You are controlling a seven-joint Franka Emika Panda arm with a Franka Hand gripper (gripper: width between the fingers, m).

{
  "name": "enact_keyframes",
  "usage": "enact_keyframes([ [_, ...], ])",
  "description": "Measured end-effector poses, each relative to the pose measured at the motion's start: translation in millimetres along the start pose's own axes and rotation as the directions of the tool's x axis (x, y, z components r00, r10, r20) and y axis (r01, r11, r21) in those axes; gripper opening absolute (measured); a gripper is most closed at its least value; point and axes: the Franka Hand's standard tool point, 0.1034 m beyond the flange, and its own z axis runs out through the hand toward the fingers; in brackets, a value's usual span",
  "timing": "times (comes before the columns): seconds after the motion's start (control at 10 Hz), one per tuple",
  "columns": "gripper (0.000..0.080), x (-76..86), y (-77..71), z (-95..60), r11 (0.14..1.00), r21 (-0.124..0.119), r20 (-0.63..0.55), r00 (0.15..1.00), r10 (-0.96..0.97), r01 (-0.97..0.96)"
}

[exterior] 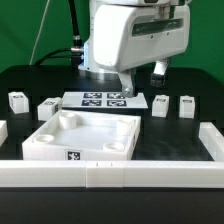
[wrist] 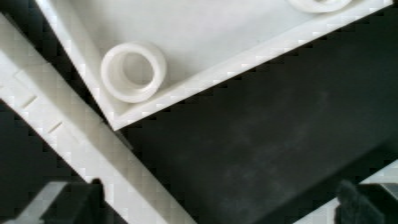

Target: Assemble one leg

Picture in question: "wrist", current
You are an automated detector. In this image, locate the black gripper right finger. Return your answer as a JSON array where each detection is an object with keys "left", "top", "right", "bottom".
[{"left": 336, "top": 181, "right": 398, "bottom": 224}]

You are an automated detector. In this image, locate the white square tabletop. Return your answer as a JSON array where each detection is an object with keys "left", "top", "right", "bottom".
[{"left": 36, "top": 0, "right": 393, "bottom": 129}]

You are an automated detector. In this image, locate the white front fence rail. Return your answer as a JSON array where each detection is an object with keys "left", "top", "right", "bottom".
[{"left": 0, "top": 14, "right": 195, "bottom": 224}]

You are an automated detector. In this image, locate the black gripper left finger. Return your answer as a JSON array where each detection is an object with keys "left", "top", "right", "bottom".
[{"left": 11, "top": 179, "right": 105, "bottom": 224}]

